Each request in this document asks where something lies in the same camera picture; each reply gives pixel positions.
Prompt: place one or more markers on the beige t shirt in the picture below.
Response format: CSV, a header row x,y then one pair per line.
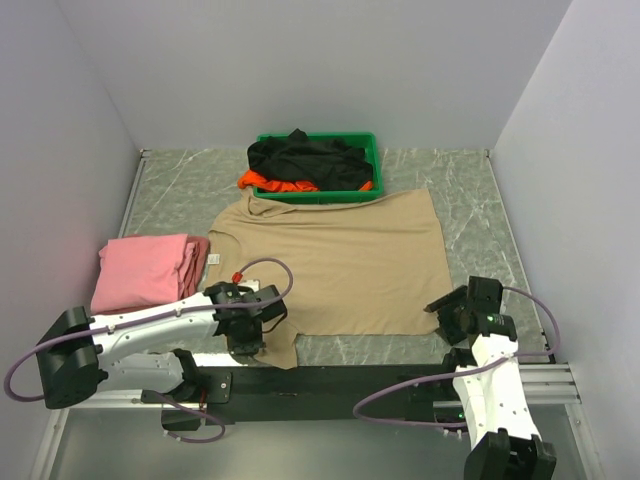
x,y
354,269

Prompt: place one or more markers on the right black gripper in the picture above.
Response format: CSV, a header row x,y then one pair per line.
x,y
443,307

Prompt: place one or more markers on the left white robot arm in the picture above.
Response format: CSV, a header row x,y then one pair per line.
x,y
82,355

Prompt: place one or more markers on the green plastic bin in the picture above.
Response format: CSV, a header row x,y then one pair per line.
x,y
365,140

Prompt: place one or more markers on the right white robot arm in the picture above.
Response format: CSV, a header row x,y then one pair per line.
x,y
505,442

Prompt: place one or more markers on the aluminium rail frame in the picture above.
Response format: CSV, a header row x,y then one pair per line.
x,y
116,436

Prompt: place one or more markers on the light pink folded t shirt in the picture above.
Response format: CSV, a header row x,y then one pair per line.
x,y
143,271

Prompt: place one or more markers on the orange t shirt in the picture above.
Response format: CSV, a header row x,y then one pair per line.
x,y
306,185

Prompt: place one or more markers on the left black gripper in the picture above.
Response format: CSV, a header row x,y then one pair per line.
x,y
248,347

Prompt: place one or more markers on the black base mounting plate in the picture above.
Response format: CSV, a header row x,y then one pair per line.
x,y
247,393

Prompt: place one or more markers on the black t shirt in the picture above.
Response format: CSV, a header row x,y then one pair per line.
x,y
297,156

